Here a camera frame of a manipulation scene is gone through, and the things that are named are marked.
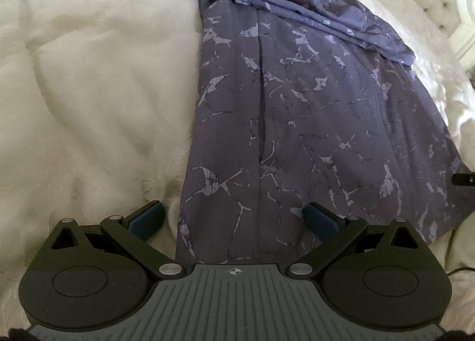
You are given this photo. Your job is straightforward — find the white fluffy bed comforter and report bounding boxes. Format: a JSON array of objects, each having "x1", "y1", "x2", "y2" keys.
[{"x1": 1, "y1": 0, "x2": 474, "y2": 333}]

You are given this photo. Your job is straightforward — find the purple patterned garment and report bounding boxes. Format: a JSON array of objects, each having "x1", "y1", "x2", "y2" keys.
[{"x1": 176, "y1": 0, "x2": 474, "y2": 266}]

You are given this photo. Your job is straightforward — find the thin black cable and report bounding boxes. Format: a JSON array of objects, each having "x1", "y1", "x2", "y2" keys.
[{"x1": 444, "y1": 267, "x2": 475, "y2": 278}]

